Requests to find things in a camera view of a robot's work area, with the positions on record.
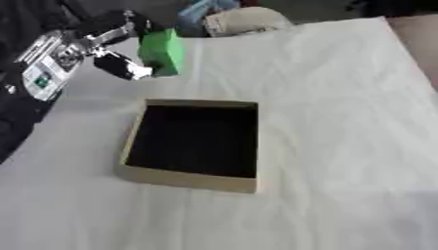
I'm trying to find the blue plastic bag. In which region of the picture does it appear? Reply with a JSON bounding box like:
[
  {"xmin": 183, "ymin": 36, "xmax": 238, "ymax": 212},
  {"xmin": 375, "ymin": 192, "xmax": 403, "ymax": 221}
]
[{"xmin": 174, "ymin": 0, "xmax": 241, "ymax": 38}]

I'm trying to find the beige soft bag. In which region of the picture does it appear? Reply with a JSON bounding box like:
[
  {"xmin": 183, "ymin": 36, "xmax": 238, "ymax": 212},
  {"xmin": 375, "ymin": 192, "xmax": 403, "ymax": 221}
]
[{"xmin": 201, "ymin": 6, "xmax": 294, "ymax": 37}]

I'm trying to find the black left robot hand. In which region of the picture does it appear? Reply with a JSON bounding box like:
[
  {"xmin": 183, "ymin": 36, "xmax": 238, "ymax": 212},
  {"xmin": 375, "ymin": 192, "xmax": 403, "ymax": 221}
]
[{"xmin": 76, "ymin": 9, "xmax": 168, "ymax": 81}]

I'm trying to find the green rectangular block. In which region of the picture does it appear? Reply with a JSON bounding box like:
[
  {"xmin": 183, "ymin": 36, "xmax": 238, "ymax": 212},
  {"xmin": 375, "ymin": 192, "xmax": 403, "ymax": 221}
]
[{"xmin": 137, "ymin": 27, "xmax": 187, "ymax": 78}]

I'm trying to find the tan cardboard box black inside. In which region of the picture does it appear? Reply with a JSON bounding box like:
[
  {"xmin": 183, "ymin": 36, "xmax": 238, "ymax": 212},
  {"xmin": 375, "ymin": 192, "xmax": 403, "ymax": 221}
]
[{"xmin": 116, "ymin": 98, "xmax": 260, "ymax": 194}]

